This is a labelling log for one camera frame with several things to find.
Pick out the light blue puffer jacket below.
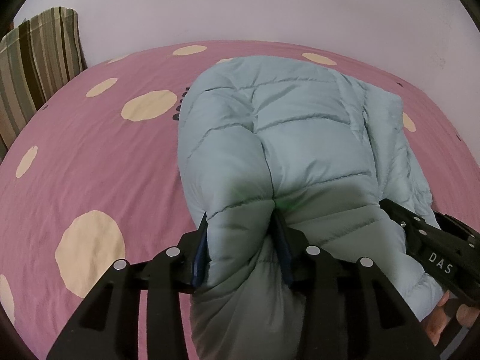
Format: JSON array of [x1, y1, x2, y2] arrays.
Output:
[[178, 56, 443, 359]]

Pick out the person's right hand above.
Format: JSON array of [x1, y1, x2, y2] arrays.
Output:
[[421, 291, 479, 346]]

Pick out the pink polka dot bedsheet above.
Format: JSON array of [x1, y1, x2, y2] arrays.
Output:
[[1, 41, 479, 359]]

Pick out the green striped pillow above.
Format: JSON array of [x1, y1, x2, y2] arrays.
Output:
[[0, 7, 87, 158]]

